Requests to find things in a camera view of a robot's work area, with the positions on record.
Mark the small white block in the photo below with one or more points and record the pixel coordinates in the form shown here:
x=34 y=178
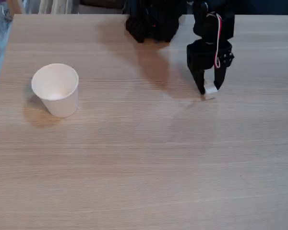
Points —
x=210 y=88

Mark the white paper cup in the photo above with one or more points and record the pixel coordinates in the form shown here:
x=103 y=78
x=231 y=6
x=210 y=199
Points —
x=57 y=95

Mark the pale striped curtain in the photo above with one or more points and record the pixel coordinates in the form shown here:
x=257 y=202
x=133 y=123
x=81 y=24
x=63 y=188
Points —
x=55 y=6

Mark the person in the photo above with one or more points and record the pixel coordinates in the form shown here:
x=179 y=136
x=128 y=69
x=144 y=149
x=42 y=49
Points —
x=0 y=9

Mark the wooden chair post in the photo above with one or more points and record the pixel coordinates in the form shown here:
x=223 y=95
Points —
x=14 y=6

